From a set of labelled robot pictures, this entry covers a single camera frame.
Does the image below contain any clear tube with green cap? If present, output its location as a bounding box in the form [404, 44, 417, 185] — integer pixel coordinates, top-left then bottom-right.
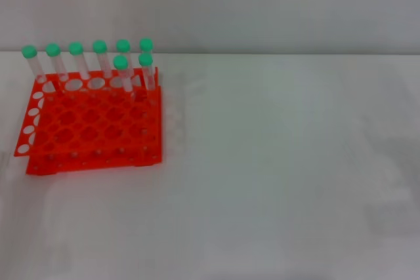
[92, 39, 113, 78]
[68, 41, 90, 80]
[45, 43, 68, 81]
[115, 39, 132, 58]
[21, 45, 47, 84]
[138, 37, 154, 55]
[138, 53, 156, 91]
[113, 56, 136, 93]

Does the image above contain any orange plastic test tube rack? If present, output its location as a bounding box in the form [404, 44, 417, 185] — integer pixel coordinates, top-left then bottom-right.
[12, 66, 163, 176]

